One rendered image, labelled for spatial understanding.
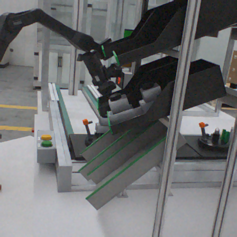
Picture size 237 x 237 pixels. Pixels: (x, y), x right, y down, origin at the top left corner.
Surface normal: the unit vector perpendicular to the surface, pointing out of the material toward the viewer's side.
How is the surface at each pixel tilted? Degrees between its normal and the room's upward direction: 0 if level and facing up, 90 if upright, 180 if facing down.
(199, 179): 90
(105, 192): 90
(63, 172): 90
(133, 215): 0
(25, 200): 0
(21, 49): 90
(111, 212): 0
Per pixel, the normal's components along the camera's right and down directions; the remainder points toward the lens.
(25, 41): 0.09, 0.29
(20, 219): 0.11, -0.95
